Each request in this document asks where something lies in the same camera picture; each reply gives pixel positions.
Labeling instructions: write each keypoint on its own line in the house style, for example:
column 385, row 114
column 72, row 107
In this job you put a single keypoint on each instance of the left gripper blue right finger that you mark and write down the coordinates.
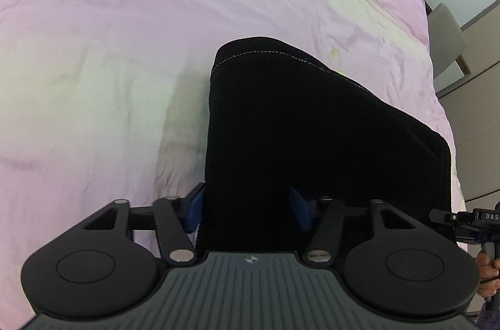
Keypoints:
column 321, row 224

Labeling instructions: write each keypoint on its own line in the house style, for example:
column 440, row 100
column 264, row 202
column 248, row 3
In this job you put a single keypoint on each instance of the black pants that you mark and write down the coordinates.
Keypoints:
column 281, row 123

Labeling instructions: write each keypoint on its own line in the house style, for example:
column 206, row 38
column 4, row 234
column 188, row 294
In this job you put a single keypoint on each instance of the pink floral bed quilt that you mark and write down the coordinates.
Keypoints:
column 104, row 99

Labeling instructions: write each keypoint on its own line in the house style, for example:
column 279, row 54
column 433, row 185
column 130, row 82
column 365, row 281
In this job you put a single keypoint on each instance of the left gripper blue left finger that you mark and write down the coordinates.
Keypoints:
column 175, row 219

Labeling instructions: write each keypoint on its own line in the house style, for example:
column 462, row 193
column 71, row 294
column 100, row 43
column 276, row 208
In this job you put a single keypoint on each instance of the purple fuzzy right sleeve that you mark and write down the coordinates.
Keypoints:
column 488, row 319

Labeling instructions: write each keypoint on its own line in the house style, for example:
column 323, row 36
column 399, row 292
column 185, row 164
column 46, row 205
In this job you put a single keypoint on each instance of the right hand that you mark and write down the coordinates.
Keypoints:
column 489, row 275

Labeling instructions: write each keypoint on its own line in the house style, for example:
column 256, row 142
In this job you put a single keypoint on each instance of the grey upholstered chair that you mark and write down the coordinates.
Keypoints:
column 447, row 42

